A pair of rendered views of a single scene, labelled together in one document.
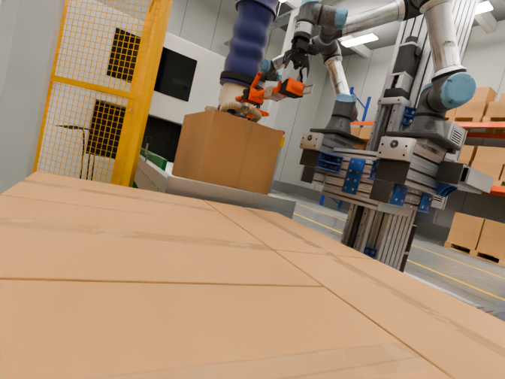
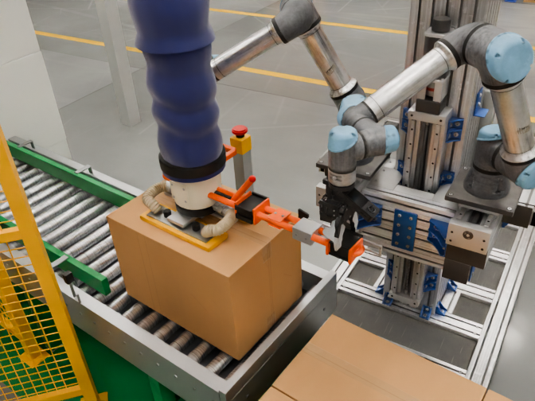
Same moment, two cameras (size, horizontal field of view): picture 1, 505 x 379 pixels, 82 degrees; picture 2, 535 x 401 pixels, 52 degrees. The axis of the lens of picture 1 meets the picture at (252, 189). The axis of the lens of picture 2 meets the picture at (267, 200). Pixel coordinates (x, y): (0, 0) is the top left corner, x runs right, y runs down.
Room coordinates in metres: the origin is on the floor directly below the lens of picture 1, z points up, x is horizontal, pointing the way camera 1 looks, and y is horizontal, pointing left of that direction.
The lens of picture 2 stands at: (0.17, 0.62, 2.10)
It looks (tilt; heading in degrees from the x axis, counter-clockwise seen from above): 34 degrees down; 337
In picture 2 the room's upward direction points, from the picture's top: 4 degrees counter-clockwise
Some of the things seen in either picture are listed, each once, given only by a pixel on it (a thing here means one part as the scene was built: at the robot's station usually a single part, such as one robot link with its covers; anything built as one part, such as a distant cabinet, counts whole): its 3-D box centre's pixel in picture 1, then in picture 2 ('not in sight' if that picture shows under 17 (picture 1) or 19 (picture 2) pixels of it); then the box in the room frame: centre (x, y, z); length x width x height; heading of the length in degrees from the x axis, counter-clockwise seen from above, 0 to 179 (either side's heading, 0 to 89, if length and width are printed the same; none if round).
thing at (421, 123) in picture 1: (426, 127); (488, 175); (1.31, -0.68, 1.09); 0.15 x 0.15 x 0.10
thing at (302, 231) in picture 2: (273, 93); (306, 231); (1.34, 0.01, 1.08); 0.07 x 0.07 x 0.04; 28
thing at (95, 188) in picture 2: not in sight; (83, 176); (2.89, 0.56, 0.60); 1.60 x 0.11 x 0.09; 29
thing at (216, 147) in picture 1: (221, 155); (208, 257); (1.75, 0.23, 0.76); 0.60 x 0.40 x 0.40; 28
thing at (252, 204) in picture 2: (252, 96); (251, 208); (1.53, 0.11, 1.08); 0.10 x 0.08 x 0.06; 118
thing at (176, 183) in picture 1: (237, 195); (284, 330); (1.43, 0.06, 0.58); 0.70 x 0.03 x 0.06; 119
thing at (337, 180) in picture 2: (302, 31); (341, 174); (1.24, -0.04, 1.32); 0.08 x 0.08 x 0.05
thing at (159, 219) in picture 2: not in sight; (181, 222); (1.71, 0.31, 0.98); 0.34 x 0.10 x 0.05; 28
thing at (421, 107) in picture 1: (434, 101); (496, 145); (1.31, -0.68, 1.20); 0.13 x 0.12 x 0.14; 174
